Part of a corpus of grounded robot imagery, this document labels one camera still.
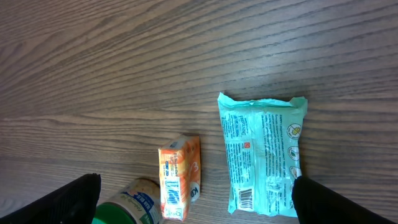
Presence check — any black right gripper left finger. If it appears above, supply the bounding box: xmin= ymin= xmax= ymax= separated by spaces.
xmin=1 ymin=173 xmax=101 ymax=224

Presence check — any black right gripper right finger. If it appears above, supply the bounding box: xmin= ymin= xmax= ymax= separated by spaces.
xmin=292 ymin=176 xmax=394 ymax=224

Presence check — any green lid seasoning jar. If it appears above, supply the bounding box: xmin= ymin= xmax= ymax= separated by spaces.
xmin=92 ymin=178 xmax=164 ymax=224

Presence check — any teal tissue packet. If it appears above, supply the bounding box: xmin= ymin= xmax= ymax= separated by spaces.
xmin=218 ymin=93 xmax=308 ymax=217

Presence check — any orange snack packet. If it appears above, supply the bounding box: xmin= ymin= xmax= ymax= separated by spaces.
xmin=158 ymin=135 xmax=201 ymax=221

